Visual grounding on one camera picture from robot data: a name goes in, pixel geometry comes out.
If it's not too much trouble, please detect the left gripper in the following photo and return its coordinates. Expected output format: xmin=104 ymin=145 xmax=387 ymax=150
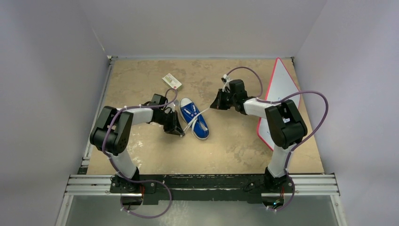
xmin=154 ymin=111 xmax=183 ymax=137

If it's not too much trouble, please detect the blue canvas sneaker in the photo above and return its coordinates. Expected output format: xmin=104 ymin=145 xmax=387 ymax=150
xmin=179 ymin=97 xmax=209 ymax=140

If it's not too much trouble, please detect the white shoelace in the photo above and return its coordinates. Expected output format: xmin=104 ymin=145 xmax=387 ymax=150
xmin=183 ymin=107 xmax=210 ymax=133

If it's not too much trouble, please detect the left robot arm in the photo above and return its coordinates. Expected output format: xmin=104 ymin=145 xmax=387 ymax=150
xmin=89 ymin=94 xmax=184 ymax=193

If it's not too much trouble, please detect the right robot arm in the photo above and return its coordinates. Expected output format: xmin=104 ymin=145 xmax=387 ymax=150
xmin=210 ymin=78 xmax=308 ymax=192

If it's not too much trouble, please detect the small white cardboard box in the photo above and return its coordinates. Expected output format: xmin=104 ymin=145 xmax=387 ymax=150
xmin=162 ymin=73 xmax=182 ymax=89

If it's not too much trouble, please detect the red framed whiteboard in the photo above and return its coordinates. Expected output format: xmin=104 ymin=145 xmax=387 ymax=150
xmin=256 ymin=58 xmax=299 ymax=151

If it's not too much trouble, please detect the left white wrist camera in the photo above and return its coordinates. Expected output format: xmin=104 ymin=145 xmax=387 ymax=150
xmin=164 ymin=103 xmax=176 ymax=113

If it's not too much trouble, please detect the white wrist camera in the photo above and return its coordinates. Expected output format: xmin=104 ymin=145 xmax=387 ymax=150
xmin=164 ymin=103 xmax=176 ymax=113
xmin=221 ymin=74 xmax=232 ymax=92

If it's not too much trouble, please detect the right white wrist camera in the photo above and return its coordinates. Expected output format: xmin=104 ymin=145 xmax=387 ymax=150
xmin=221 ymin=74 xmax=232 ymax=92

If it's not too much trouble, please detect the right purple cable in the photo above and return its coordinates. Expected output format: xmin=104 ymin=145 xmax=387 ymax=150
xmin=223 ymin=66 xmax=329 ymax=213

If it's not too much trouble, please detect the purple cable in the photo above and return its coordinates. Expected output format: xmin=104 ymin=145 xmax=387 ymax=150
xmin=101 ymin=88 xmax=179 ymax=219
xmin=223 ymin=66 xmax=329 ymax=213

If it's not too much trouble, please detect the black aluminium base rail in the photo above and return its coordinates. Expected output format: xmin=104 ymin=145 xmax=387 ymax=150
xmin=64 ymin=169 xmax=340 ymax=207

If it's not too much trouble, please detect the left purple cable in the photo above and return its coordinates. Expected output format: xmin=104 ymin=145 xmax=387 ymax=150
xmin=101 ymin=88 xmax=179 ymax=219

